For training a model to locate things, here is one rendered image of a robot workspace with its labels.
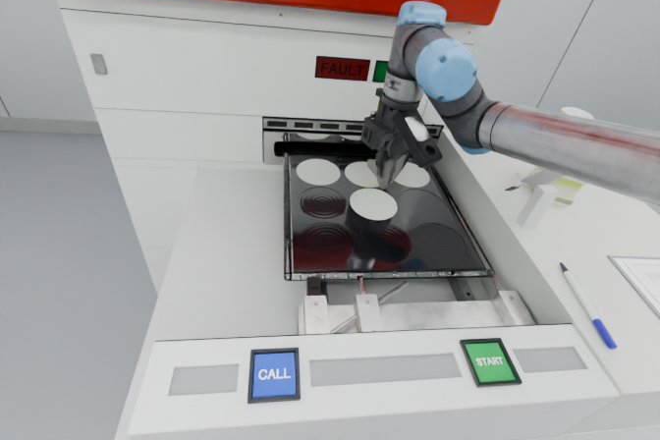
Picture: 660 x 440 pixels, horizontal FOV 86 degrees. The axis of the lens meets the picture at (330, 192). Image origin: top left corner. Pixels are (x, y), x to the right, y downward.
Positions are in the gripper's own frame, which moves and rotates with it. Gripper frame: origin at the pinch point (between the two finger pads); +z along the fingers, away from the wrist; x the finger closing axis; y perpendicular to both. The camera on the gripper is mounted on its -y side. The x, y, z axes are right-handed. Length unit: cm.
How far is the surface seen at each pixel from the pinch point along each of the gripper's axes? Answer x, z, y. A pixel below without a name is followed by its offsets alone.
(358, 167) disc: -0.1, 1.3, 9.6
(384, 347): 27.6, -4.7, -28.2
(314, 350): 35.1, -4.8, -23.9
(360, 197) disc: 6.6, 1.3, 0.6
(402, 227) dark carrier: 5.0, 1.3, -10.3
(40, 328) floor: 87, 91, 75
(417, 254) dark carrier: 7.4, 1.3, -17.0
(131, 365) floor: 62, 91, 42
